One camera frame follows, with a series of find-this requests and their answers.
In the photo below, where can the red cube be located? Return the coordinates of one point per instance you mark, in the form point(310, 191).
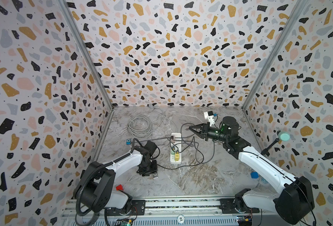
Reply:
point(119, 188)

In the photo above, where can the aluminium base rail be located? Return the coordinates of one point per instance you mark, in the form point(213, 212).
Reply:
point(176, 211)

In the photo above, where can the blue cube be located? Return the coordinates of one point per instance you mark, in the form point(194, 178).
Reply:
point(254, 175)

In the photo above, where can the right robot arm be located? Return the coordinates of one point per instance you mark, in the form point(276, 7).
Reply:
point(293, 197)

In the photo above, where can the white power strip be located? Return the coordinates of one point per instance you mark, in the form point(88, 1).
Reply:
point(175, 144)

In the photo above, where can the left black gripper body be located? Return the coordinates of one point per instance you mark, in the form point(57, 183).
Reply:
point(150, 169)

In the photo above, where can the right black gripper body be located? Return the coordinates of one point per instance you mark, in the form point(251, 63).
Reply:
point(211, 133)

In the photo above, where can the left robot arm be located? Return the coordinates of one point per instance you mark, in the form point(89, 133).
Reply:
point(96, 194)

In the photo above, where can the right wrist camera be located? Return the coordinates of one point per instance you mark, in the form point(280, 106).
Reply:
point(211, 117)

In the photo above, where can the clear plastic packet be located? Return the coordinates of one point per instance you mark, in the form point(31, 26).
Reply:
point(264, 181)

